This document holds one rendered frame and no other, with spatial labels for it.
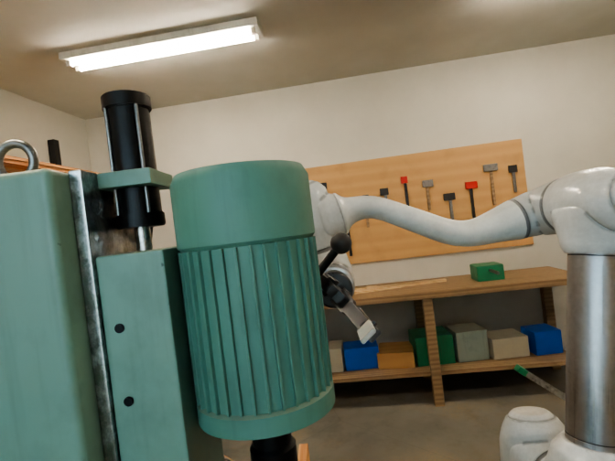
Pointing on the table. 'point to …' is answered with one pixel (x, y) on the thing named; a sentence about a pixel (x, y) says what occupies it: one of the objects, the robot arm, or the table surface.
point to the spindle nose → (275, 449)
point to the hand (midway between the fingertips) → (337, 305)
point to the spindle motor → (253, 298)
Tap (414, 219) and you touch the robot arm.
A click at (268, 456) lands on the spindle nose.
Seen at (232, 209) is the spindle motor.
